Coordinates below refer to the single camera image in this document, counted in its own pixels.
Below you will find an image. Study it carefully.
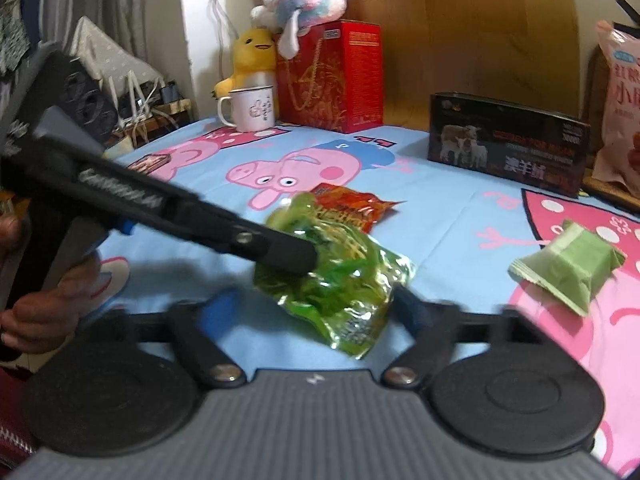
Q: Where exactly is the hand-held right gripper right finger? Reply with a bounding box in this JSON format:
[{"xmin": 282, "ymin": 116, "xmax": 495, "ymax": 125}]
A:
[{"xmin": 382, "ymin": 287, "xmax": 551, "ymax": 391}]

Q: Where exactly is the clear green snack packet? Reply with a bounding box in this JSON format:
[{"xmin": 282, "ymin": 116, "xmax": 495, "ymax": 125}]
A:
[{"xmin": 253, "ymin": 191, "xmax": 417, "ymax": 360}]

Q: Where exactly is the orange red snack packet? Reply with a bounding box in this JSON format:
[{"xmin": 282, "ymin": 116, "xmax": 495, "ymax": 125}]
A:
[{"xmin": 310, "ymin": 183, "xmax": 407, "ymax": 234}]

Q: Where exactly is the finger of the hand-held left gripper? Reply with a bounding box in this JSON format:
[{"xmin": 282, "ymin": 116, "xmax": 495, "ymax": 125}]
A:
[{"xmin": 165, "ymin": 185, "xmax": 320, "ymax": 276}]

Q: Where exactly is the black printed box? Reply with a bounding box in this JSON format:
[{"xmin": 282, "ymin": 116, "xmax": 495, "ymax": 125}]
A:
[{"xmin": 428, "ymin": 92, "xmax": 591, "ymax": 199}]

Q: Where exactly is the person's left hand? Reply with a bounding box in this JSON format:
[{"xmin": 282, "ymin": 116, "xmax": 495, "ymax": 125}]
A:
[{"xmin": 0, "ymin": 216, "xmax": 104, "ymax": 357}]

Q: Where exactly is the pale green snack packet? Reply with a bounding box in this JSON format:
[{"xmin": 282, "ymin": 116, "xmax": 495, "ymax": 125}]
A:
[{"xmin": 507, "ymin": 219, "xmax": 627, "ymax": 317}]

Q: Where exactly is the pastel plush toy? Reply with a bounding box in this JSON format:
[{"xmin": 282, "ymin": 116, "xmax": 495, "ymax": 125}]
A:
[{"xmin": 251, "ymin": 0, "xmax": 351, "ymax": 59}]

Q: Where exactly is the yellow plush toy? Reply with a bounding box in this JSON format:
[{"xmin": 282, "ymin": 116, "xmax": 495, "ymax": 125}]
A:
[{"xmin": 211, "ymin": 28, "xmax": 279, "ymax": 99}]

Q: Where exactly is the white enamel mug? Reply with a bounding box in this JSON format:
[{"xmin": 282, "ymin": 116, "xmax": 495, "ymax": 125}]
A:
[{"xmin": 217, "ymin": 85, "xmax": 277, "ymax": 133}]

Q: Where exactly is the pink snack bag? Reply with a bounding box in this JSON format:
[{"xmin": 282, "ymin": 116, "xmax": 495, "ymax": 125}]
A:
[{"xmin": 593, "ymin": 20, "xmax": 640, "ymax": 187}]

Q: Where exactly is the red gift box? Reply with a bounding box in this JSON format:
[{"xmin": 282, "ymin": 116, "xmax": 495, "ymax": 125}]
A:
[{"xmin": 274, "ymin": 19, "xmax": 385, "ymax": 135}]

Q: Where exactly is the blue cartoon printed blanket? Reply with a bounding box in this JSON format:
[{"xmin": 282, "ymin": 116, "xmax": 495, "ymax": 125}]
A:
[{"xmin": 87, "ymin": 115, "xmax": 640, "ymax": 478}]

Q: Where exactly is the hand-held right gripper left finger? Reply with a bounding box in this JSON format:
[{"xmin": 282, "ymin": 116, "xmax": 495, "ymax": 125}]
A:
[{"xmin": 95, "ymin": 287, "xmax": 247, "ymax": 390}]

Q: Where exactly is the person's red jacket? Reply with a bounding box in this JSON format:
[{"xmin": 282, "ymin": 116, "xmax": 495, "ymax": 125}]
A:
[{"xmin": 0, "ymin": 357, "xmax": 38, "ymax": 463}]

